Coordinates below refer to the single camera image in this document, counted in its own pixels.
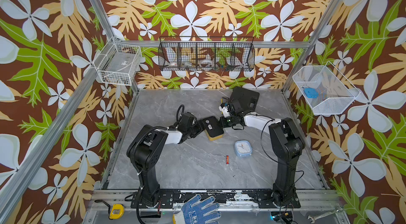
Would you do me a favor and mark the black wire basket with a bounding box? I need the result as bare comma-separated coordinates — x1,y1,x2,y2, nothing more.
157,36,255,72

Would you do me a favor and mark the blue white knit glove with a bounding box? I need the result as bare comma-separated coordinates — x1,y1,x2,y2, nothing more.
172,194,222,224

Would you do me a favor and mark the yellow square alarm clock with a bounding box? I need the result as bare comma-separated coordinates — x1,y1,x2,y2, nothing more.
202,116,224,141

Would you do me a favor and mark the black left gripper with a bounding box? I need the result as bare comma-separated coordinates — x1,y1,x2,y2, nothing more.
187,119,208,137

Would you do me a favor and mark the black plastic tool case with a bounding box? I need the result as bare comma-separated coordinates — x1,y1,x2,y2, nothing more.
229,87,260,115

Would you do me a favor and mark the green circuit board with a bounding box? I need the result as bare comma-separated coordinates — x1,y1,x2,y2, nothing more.
271,211,293,224

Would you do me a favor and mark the yellow tape measure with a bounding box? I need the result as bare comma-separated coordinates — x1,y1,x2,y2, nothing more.
109,204,125,220

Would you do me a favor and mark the white wire basket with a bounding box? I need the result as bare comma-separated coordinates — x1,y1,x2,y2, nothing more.
292,62,361,116
93,38,143,86

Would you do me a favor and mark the silver open-end wrench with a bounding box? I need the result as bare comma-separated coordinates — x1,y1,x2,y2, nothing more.
307,208,343,224

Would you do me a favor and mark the white wire basket right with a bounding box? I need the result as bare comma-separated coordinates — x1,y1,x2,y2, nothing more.
292,62,361,116

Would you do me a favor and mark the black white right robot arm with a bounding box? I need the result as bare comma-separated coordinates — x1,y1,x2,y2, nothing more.
219,97,305,208

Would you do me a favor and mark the blue object in basket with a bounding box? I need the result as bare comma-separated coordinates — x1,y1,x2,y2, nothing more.
303,88,319,99

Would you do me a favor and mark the white wire basket left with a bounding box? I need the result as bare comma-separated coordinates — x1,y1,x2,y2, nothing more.
93,38,143,86

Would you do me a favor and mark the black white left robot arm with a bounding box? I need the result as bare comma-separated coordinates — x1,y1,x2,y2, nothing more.
126,113,205,207

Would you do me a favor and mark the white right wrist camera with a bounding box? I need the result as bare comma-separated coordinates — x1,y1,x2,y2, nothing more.
219,103,230,118

